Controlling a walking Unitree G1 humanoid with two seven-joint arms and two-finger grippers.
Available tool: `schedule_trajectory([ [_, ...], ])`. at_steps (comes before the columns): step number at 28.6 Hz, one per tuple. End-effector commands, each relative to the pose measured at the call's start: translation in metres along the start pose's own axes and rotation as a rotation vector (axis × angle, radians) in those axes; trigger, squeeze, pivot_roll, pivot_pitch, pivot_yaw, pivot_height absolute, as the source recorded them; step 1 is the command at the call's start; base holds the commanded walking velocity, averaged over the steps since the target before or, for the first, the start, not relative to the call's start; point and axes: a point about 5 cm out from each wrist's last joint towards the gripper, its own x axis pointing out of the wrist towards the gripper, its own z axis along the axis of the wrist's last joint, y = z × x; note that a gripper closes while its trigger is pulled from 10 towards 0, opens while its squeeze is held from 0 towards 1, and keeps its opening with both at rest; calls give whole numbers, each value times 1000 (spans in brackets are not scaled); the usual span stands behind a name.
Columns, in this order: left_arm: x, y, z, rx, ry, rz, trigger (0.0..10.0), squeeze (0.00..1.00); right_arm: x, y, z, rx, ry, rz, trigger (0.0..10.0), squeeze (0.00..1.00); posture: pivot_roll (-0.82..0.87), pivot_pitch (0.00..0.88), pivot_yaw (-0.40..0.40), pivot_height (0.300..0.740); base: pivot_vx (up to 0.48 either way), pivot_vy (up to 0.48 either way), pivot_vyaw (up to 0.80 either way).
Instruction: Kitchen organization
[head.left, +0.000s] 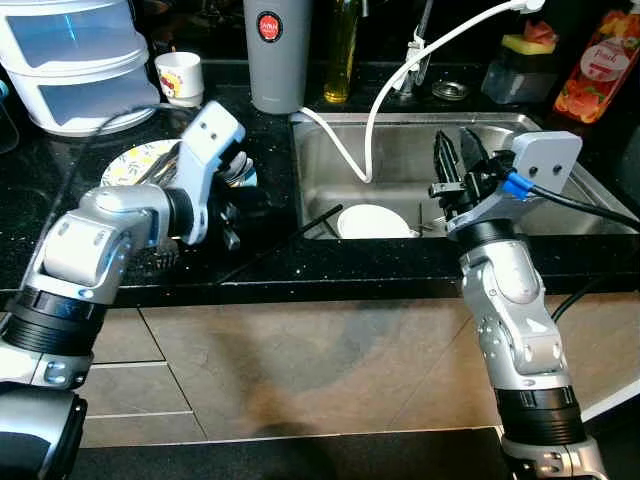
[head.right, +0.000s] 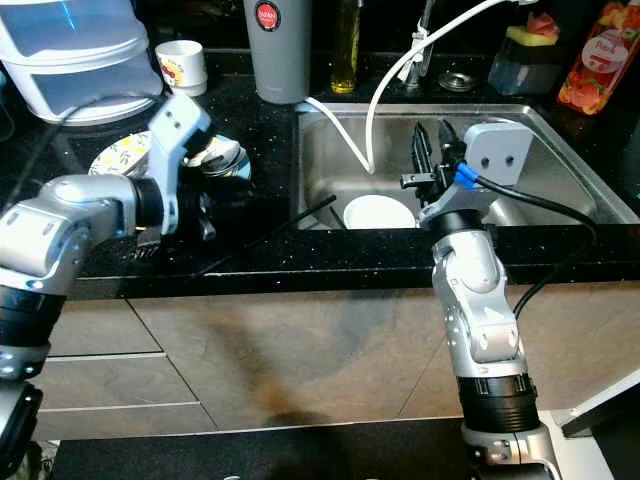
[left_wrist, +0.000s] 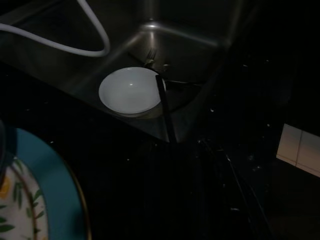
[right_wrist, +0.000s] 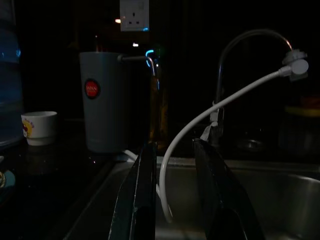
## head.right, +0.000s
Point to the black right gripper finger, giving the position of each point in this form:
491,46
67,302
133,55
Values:
450,145
423,152

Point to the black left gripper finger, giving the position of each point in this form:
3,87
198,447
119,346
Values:
208,225

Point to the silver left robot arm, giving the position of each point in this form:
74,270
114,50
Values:
65,235

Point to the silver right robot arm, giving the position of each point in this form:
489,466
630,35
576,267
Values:
475,300

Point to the steel spoon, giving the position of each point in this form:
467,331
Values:
230,158

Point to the thin black stick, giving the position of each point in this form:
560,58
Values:
270,238

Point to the round steel counter fitting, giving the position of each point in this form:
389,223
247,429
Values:
458,81

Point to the white bowl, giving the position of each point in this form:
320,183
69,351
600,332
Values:
378,212

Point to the floral plate with blue rim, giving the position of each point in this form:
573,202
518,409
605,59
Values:
122,155

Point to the chrome faucet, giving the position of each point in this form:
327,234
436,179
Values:
422,45

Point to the black sponge holder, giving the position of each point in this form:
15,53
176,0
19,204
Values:
525,70

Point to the stainless steel sink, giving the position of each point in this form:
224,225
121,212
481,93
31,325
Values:
560,170

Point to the white printed cup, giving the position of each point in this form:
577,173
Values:
182,65

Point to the olive oil glass bottle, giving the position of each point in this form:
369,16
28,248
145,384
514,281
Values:
344,50

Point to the yellow sponge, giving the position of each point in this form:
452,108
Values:
528,36

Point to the small brown drawer front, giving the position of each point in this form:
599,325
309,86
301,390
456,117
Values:
105,325

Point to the pink scrubber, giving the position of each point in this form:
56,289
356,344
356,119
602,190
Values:
545,24

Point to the grey tumbler with red logo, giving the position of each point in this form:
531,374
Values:
278,60

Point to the large brown cabinet panel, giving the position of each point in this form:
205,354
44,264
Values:
320,350

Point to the medium brown drawer front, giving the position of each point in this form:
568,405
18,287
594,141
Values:
120,382

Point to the white tiered plastic container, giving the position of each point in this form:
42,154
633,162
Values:
75,55

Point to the narrow brown drawer front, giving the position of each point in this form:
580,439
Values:
130,422

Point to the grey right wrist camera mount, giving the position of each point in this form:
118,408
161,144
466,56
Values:
500,152

